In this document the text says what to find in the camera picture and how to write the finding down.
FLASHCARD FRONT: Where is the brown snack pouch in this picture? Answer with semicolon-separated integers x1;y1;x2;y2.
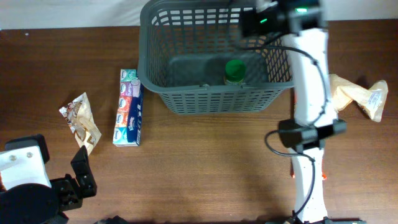
59;92;102;155

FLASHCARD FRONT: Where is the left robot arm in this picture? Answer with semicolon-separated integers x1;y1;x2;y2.
1;134;97;223

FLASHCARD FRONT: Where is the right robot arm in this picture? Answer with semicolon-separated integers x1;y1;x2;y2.
240;0;346;223

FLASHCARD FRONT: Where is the green lid glass jar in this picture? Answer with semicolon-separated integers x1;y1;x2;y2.
224;59;246;85

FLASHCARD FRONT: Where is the Kleenex tissue multipack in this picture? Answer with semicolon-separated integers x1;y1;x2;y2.
113;69;144;147

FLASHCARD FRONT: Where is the beige pasta bag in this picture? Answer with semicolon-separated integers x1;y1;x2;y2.
329;74;388;123

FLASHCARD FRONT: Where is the grey plastic shopping basket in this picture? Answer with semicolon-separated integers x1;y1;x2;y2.
137;0;294;114

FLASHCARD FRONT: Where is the orange spaghetti pasta packet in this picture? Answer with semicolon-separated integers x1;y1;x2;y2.
290;90;328;180

